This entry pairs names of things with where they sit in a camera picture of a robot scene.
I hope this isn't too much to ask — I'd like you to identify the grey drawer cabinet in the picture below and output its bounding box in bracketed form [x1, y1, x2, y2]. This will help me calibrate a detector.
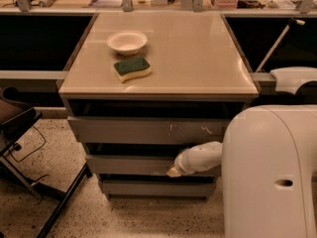
[55, 10, 262, 201]

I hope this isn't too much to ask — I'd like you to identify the grey bottom drawer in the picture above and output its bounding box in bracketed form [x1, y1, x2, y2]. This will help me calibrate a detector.
[99, 175, 216, 198]

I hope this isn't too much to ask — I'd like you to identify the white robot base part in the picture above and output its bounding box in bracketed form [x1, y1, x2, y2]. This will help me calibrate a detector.
[270, 66, 317, 94]

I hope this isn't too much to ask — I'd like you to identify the black chair left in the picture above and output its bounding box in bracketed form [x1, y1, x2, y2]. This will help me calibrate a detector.
[0, 87, 92, 238]

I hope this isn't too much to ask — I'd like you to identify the green yellow sponge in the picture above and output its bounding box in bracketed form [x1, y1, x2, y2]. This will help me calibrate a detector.
[114, 57, 152, 82]

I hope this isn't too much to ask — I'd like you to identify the white bowl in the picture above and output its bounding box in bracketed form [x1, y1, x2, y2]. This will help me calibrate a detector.
[106, 31, 148, 56]

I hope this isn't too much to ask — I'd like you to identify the black floor cable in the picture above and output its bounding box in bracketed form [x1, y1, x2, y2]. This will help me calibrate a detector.
[8, 125, 48, 164]

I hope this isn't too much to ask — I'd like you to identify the grey top drawer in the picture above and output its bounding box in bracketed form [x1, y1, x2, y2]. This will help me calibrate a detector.
[67, 116, 230, 145]

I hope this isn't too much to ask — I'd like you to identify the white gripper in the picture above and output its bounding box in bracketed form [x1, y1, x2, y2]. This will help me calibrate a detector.
[166, 148, 195, 178]

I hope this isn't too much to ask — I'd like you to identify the grey drawer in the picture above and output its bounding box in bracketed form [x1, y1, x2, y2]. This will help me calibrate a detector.
[67, 116, 230, 145]
[84, 154, 222, 178]
[99, 175, 216, 198]

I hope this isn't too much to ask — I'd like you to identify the purple booklet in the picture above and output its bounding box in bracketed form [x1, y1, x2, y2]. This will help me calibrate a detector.
[88, 0, 122, 8]

